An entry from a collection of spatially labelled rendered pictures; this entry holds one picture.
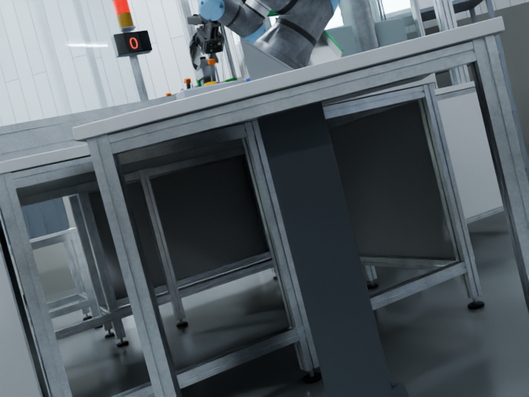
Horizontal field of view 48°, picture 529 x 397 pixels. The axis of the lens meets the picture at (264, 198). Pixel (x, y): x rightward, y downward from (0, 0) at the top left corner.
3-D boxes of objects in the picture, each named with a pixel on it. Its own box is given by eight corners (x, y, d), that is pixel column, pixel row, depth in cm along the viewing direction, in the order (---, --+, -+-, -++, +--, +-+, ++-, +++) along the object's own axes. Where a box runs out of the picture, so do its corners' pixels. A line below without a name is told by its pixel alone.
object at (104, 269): (446, 230, 391) (416, 102, 387) (117, 348, 296) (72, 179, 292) (408, 231, 425) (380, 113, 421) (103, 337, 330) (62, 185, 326)
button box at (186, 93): (250, 98, 183) (246, 77, 183) (187, 109, 174) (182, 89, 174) (242, 102, 189) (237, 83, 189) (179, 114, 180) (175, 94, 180)
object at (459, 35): (505, 30, 120) (502, 16, 120) (75, 141, 123) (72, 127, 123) (422, 79, 190) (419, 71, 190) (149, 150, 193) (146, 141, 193)
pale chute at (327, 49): (341, 61, 215) (342, 50, 212) (308, 68, 212) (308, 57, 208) (308, 23, 233) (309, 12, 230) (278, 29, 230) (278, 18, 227)
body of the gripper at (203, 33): (201, 57, 193) (205, 23, 185) (191, 42, 198) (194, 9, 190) (223, 53, 196) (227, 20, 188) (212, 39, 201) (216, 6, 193)
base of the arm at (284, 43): (304, 76, 144) (326, 41, 143) (250, 43, 143) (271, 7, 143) (300, 83, 159) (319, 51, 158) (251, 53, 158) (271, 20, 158)
